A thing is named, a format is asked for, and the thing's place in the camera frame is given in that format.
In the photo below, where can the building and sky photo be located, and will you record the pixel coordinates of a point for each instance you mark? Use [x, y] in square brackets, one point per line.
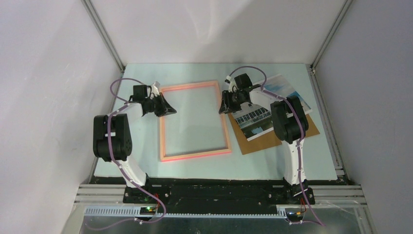
[254, 120]

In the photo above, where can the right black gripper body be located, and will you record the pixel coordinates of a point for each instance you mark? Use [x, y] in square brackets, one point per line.
[232, 100]

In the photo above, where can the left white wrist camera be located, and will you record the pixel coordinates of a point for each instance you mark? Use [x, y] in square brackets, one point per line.
[154, 90]

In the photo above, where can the right aluminium corner post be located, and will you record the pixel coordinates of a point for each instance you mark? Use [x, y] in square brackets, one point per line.
[331, 33]

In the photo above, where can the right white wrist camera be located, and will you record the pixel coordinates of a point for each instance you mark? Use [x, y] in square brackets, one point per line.
[232, 86]

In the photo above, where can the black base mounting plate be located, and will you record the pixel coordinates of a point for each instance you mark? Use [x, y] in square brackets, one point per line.
[167, 192]

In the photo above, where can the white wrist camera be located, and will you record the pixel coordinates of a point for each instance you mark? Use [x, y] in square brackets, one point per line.
[154, 90]
[232, 86]

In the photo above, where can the brown backing board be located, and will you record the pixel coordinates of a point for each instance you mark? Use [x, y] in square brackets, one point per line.
[266, 141]

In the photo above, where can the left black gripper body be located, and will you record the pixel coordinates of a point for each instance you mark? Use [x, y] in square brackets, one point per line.
[154, 105]

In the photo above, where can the left aluminium corner post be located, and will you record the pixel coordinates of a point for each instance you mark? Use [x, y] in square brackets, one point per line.
[102, 31]

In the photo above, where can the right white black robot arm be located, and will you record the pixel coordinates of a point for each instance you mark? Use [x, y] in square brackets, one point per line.
[288, 117]

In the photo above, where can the aluminium corner post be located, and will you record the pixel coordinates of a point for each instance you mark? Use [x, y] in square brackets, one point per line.
[331, 33]
[102, 31]

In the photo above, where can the orange wooden picture frame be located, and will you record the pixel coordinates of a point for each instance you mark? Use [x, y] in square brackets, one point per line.
[197, 129]

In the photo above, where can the aluminium front rail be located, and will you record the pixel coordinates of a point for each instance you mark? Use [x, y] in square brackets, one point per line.
[107, 200]

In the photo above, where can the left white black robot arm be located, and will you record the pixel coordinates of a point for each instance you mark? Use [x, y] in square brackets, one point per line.
[112, 141]

